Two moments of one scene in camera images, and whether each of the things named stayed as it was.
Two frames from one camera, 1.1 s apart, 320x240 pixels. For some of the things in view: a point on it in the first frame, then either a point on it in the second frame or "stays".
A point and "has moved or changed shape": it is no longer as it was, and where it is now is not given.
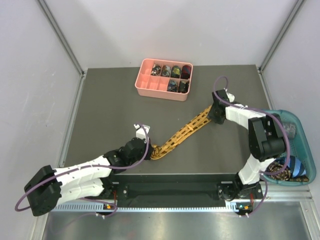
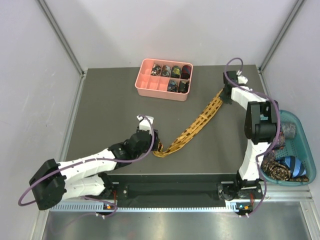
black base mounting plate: (182, 188) stays
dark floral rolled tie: (165, 71) stays
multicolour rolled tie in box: (155, 70) stays
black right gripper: (211, 116) -> (224, 99)
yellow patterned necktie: (181, 134) has moved or changed shape
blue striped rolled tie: (297, 168) stays
